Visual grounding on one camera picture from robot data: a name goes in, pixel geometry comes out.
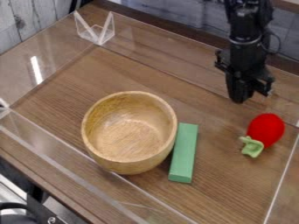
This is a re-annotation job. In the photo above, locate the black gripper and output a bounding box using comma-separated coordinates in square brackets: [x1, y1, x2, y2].
[215, 50, 276, 103]

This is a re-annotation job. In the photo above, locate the red felt fruit green leaf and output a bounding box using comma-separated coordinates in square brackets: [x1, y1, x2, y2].
[239, 113, 285, 158]

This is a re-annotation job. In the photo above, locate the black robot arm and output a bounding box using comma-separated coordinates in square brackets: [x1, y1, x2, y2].
[215, 0, 275, 103]

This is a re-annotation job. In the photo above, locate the green rectangular block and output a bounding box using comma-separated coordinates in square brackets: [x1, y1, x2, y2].
[168, 122, 199, 183]

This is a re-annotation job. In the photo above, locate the wooden bowl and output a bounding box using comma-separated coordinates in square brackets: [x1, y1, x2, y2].
[80, 91, 177, 175]

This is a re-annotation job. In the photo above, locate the clear acrylic tray wall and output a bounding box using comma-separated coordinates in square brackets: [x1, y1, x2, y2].
[0, 10, 299, 224]

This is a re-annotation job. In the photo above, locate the black stand with cable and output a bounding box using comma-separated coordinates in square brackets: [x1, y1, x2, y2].
[0, 157, 62, 224]

